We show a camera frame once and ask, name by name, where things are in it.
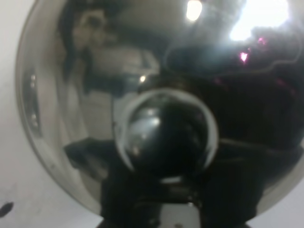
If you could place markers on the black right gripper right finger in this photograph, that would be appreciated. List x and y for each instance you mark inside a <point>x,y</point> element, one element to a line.
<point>245,180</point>

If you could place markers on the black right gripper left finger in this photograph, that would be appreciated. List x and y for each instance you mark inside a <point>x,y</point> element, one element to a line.
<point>99,160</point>

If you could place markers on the stainless steel teapot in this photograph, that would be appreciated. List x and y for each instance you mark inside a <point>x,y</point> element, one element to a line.
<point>166,80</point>

